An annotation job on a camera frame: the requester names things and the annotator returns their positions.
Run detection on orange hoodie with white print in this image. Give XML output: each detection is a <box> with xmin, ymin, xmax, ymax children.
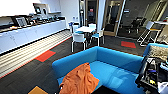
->
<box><xmin>58</xmin><ymin>62</ymin><xmax>101</xmax><ymax>94</ymax></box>

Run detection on plain white chair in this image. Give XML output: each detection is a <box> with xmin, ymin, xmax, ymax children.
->
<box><xmin>70</xmin><ymin>32</ymin><xmax>89</xmax><ymax>54</ymax></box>

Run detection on white square table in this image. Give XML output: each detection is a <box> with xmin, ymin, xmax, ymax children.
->
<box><xmin>74</xmin><ymin>25</ymin><xmax>98</xmax><ymax>44</ymax></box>

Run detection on white chair blue seat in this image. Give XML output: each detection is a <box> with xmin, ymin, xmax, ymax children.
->
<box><xmin>67</xmin><ymin>21</ymin><xmax>80</xmax><ymax>35</ymax></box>
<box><xmin>91</xmin><ymin>28</ymin><xmax>106</xmax><ymax>47</ymax></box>
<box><xmin>87</xmin><ymin>22</ymin><xmax>98</xmax><ymax>29</ymax></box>

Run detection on blue sofa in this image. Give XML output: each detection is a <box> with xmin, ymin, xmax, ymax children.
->
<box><xmin>51</xmin><ymin>45</ymin><xmax>148</xmax><ymax>94</ymax></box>

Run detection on narrow wood framed glass door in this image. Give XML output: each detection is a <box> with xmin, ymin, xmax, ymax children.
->
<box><xmin>83</xmin><ymin>0</ymin><xmax>100</xmax><ymax>28</ymax></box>

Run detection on wide wood framed glass door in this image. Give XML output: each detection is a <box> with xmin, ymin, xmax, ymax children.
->
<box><xmin>103</xmin><ymin>0</ymin><xmax>126</xmax><ymax>37</ymax></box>

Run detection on white kitchen counter cabinets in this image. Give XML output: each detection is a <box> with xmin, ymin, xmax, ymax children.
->
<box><xmin>0</xmin><ymin>19</ymin><xmax>68</xmax><ymax>54</ymax></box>

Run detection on black office chair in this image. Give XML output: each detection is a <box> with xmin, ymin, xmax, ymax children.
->
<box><xmin>129</xmin><ymin>15</ymin><xmax>146</xmax><ymax>34</ymax></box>

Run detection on blue armchair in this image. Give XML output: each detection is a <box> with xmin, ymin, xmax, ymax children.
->
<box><xmin>142</xmin><ymin>42</ymin><xmax>168</xmax><ymax>58</ymax></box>

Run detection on white bar stool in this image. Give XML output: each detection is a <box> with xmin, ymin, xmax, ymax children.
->
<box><xmin>136</xmin><ymin>21</ymin><xmax>162</xmax><ymax>48</ymax></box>

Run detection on silver framed countertop appliance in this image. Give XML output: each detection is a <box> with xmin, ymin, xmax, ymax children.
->
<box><xmin>14</xmin><ymin>16</ymin><xmax>29</xmax><ymax>29</ymax></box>

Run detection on black cart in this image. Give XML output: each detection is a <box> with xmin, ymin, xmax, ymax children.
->
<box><xmin>134</xmin><ymin>56</ymin><xmax>168</xmax><ymax>94</ymax></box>

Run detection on patterned beige cushion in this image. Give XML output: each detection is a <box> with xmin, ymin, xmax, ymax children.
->
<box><xmin>148</xmin><ymin>44</ymin><xmax>168</xmax><ymax>63</ymax></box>

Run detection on white high table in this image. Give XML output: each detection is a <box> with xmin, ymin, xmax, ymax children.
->
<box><xmin>153</xmin><ymin>20</ymin><xmax>168</xmax><ymax>26</ymax></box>

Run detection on white round bag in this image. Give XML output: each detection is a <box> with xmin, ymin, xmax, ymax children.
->
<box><xmin>156</xmin><ymin>81</ymin><xmax>168</xmax><ymax>94</ymax></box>

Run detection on dark wall screen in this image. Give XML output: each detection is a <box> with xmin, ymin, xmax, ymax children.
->
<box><xmin>33</xmin><ymin>3</ymin><xmax>43</xmax><ymax>15</ymax></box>

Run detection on white wall cabinet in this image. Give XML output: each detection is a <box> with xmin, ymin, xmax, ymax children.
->
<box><xmin>0</xmin><ymin>0</ymin><xmax>63</xmax><ymax>18</ymax></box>

